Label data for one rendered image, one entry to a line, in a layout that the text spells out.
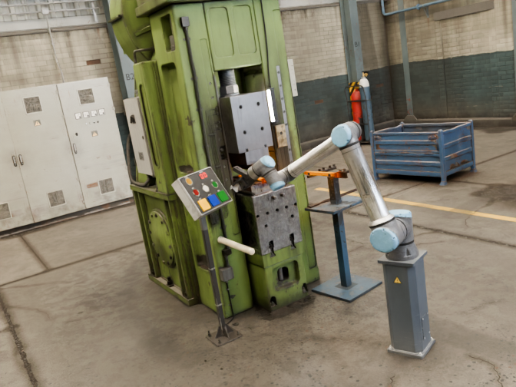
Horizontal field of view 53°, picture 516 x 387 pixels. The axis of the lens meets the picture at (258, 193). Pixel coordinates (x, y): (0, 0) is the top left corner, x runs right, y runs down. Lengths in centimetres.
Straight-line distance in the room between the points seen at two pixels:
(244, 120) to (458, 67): 862
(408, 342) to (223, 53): 229
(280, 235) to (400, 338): 118
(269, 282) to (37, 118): 551
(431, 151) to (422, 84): 550
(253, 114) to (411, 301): 167
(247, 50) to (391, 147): 398
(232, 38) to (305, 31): 774
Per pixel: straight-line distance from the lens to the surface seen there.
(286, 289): 405
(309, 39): 1161
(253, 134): 375
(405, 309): 322
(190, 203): 330
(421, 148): 723
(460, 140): 746
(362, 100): 1092
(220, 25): 386
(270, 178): 317
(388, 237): 287
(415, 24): 1255
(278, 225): 387
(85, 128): 872
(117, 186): 890
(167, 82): 403
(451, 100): 1211
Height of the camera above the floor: 175
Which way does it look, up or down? 13 degrees down
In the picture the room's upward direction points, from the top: 9 degrees counter-clockwise
